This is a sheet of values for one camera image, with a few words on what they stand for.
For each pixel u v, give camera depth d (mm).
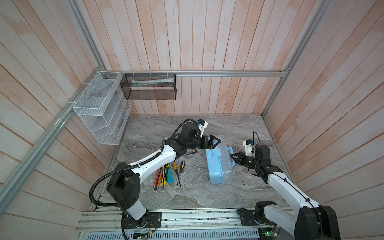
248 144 775
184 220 749
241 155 744
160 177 876
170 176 879
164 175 873
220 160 780
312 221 399
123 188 429
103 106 669
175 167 903
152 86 1046
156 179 875
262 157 649
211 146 674
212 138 686
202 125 715
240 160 745
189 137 628
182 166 905
